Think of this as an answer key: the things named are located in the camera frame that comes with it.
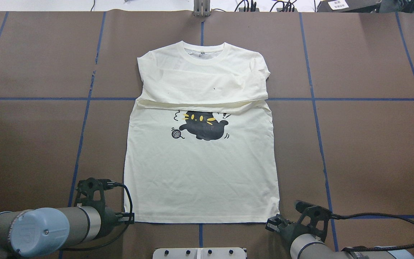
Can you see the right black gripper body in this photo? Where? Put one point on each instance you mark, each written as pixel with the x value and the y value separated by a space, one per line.
pixel 290 230

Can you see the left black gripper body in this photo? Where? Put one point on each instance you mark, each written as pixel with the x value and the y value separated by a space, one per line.
pixel 110 220

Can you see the cream long sleeve cat shirt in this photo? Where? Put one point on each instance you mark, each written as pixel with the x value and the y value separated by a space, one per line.
pixel 200 145

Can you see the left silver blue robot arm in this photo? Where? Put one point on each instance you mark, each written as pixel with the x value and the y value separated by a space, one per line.
pixel 43 231

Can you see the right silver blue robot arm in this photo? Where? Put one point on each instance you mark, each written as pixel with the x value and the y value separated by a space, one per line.
pixel 304 239

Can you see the black box with white label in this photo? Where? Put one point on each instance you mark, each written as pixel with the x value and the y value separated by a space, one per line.
pixel 348 6

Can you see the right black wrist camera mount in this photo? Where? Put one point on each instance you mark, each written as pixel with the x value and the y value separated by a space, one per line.
pixel 314 216

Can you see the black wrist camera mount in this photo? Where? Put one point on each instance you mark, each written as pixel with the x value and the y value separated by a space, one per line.
pixel 314 216
pixel 91 192

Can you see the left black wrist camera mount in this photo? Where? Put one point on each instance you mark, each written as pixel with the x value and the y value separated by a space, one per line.
pixel 91 192

